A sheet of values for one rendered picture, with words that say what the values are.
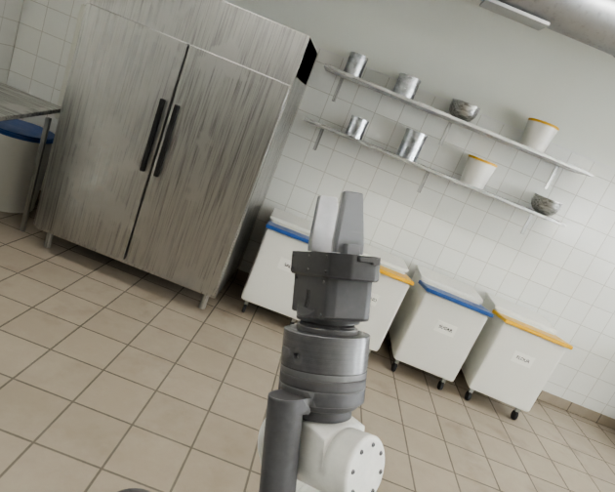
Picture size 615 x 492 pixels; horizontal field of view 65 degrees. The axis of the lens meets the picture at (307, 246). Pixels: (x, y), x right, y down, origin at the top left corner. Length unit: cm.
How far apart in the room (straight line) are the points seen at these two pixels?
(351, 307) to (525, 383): 381
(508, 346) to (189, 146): 275
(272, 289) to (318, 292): 327
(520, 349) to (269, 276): 199
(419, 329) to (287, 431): 342
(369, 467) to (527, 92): 404
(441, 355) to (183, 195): 227
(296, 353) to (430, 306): 334
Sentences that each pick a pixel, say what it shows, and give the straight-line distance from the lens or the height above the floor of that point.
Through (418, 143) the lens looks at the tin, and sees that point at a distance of 395.
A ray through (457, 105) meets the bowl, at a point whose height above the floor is 207.
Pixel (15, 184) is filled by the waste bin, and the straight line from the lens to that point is 451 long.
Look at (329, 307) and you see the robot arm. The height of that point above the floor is 150.
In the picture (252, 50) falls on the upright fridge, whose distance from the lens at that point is 335.
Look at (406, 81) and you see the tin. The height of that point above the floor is 209.
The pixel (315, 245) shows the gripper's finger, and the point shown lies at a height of 153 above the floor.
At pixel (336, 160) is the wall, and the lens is 416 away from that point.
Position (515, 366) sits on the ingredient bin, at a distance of 416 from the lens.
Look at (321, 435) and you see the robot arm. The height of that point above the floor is 139.
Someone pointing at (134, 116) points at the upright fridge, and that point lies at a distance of 352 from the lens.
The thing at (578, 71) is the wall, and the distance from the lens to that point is 453.
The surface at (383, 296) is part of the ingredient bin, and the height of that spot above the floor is 57.
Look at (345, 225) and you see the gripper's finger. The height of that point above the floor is 157.
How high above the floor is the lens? 166
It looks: 15 degrees down
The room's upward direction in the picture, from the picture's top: 22 degrees clockwise
